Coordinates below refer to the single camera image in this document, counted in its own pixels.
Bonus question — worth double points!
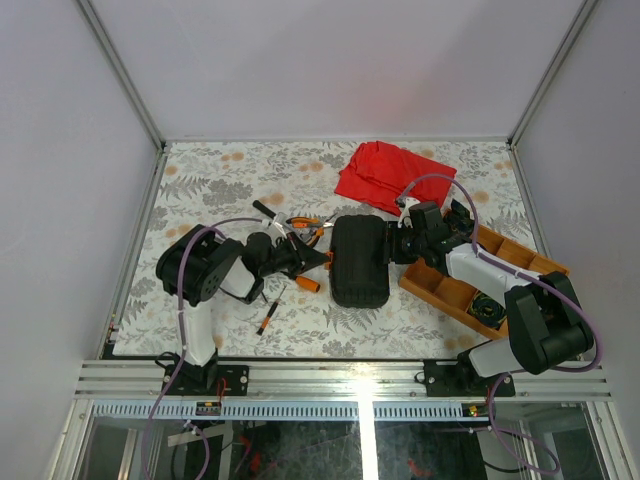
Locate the black plastic tool case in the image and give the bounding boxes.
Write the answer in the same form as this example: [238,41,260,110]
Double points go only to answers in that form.
[329,215,390,309]

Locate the aluminium front rail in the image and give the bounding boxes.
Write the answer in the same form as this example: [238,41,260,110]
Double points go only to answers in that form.
[74,360,611,421]

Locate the small orange black screwdriver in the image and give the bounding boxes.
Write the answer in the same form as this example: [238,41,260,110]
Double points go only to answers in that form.
[257,286,286,336]

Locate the wooden compartment tray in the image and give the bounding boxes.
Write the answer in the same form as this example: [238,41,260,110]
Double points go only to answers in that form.
[399,226,569,340]

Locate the orange black pliers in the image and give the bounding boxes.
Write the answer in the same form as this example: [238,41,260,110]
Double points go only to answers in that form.
[286,214,335,247]

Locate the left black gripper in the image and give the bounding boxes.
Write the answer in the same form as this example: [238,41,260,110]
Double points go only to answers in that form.
[260,231,330,278]

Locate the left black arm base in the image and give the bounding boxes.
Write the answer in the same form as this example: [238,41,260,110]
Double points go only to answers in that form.
[167,354,250,398]

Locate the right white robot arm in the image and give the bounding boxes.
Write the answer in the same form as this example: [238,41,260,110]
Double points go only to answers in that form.
[387,197,596,395]

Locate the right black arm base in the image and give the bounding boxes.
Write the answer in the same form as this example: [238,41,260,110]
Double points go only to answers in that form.
[423,340,521,398]

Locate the large orange handled screwdriver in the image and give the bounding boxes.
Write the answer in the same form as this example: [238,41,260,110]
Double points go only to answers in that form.
[294,275,321,293]

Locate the red folded cloth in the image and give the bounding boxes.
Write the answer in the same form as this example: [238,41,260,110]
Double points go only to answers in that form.
[334,141,457,216]

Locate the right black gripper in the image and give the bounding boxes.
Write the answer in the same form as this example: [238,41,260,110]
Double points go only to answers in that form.
[372,223,426,266]

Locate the black handled hammer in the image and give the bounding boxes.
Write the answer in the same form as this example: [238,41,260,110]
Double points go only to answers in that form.
[252,200,294,239]

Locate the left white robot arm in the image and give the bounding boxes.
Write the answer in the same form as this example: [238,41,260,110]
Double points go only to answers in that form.
[156,225,329,395]

